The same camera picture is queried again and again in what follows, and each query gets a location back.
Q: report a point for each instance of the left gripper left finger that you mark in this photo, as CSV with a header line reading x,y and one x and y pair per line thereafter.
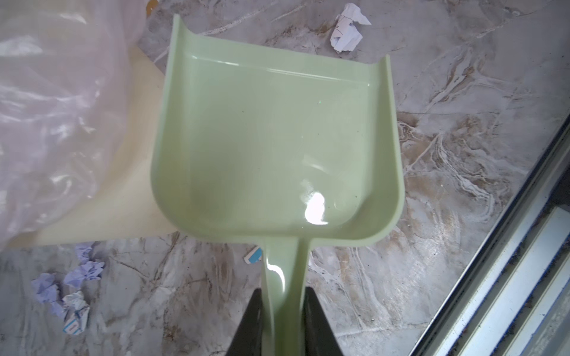
x,y
247,340

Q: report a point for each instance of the purple white paper scrap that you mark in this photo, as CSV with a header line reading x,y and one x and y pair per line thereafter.
x,y
72,309

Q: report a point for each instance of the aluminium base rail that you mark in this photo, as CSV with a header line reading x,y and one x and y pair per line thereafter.
x,y
513,299

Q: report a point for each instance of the cream trash bin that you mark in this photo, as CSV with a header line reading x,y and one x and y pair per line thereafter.
x,y
124,207

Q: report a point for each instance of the white lined paper scrap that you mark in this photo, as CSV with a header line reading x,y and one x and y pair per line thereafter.
x,y
346,36

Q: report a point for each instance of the green plastic dustpan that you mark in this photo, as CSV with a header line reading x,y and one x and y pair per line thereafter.
x,y
288,151

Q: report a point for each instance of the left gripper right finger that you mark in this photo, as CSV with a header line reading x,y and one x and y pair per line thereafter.
x,y
319,338

